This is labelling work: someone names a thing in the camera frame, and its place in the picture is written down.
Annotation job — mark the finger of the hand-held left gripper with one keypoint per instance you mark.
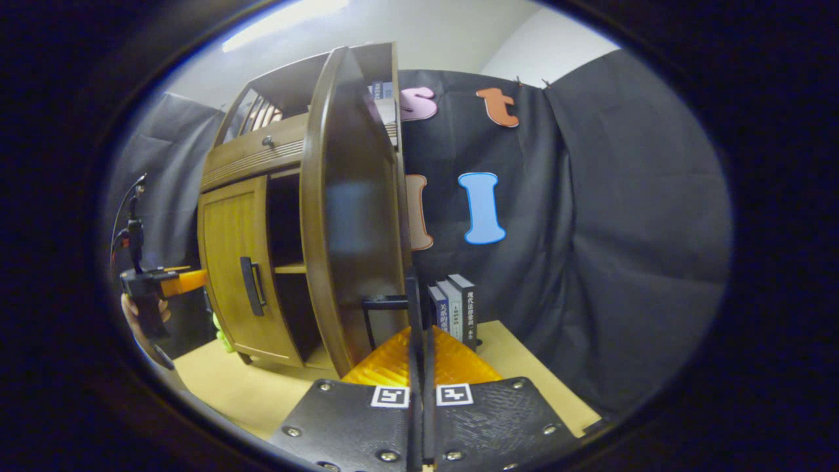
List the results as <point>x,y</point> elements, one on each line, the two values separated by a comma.
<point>187,282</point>

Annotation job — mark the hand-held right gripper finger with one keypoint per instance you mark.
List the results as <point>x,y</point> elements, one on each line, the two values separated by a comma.
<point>415,452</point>
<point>430,452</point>

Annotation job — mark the wooden cabinet door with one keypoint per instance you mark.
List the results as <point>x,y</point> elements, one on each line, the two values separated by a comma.
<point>229,262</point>
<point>354,216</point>

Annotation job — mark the wooden double-door shoe cabinet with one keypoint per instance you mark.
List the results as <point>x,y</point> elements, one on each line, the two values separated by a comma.
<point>288,78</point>

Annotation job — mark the green frog plush toy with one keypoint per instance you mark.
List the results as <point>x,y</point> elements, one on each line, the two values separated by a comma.
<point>223,334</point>

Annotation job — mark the blue standing book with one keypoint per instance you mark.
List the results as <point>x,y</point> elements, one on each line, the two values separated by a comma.
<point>438,314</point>

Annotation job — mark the wooden drawer with black knob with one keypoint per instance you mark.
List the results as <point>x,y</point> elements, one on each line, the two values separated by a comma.
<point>249,154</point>

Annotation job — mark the pale grey standing book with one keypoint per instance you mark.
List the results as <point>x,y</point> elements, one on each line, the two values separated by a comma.
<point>452,308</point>

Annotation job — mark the black standing book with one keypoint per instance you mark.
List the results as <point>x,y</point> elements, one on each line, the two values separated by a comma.
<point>467,308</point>

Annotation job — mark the dark blue shelf book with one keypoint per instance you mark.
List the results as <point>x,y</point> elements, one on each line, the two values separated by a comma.
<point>377,90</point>

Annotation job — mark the black backdrop cloth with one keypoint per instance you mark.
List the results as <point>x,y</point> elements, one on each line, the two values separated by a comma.
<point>623,229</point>

